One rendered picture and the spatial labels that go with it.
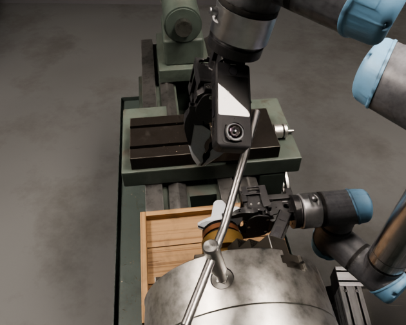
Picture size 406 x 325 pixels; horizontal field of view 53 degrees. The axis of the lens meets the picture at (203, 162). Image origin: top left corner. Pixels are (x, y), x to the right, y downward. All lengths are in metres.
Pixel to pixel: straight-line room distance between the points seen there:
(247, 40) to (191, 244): 0.67
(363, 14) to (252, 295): 0.38
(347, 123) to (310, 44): 1.05
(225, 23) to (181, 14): 1.01
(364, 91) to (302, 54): 2.86
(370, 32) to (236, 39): 0.15
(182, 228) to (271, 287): 0.52
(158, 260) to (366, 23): 0.76
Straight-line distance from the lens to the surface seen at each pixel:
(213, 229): 0.80
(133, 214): 1.56
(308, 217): 0.86
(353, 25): 0.45
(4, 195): 2.57
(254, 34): 0.49
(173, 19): 1.51
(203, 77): 0.56
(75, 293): 2.06
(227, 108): 0.50
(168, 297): 0.64
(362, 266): 0.94
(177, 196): 1.17
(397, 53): 0.74
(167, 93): 1.55
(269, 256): 0.63
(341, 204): 0.88
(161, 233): 1.07
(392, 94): 0.71
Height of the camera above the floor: 1.76
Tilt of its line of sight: 45 degrees down
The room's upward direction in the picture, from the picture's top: straight up
